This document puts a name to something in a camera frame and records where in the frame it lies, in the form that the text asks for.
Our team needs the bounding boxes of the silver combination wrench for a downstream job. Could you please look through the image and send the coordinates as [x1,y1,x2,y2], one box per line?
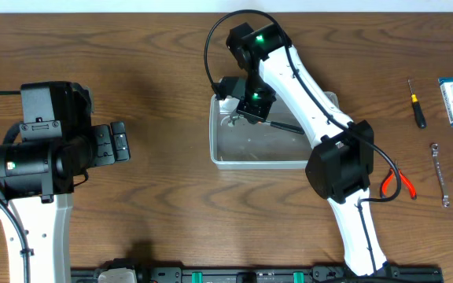
[430,143,450,208]

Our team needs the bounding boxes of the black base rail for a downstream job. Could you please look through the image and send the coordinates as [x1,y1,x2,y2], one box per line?
[71,259,444,283]

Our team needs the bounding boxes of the red handled pliers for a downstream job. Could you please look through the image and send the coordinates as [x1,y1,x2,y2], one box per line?
[380,168,418,200]

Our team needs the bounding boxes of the clear plastic container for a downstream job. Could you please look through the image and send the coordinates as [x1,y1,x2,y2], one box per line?
[209,91,345,171]

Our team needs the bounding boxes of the yellow black screwdriver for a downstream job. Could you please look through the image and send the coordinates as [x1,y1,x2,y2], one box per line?
[407,79,427,129]

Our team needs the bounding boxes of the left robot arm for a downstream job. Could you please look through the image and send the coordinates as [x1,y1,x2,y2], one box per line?
[0,122,131,282]

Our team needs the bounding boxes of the small claw hammer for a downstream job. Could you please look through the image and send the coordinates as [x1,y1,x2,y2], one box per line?
[227,114,305,135]

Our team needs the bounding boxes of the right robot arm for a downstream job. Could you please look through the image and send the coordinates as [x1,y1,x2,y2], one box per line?
[217,23,387,276]

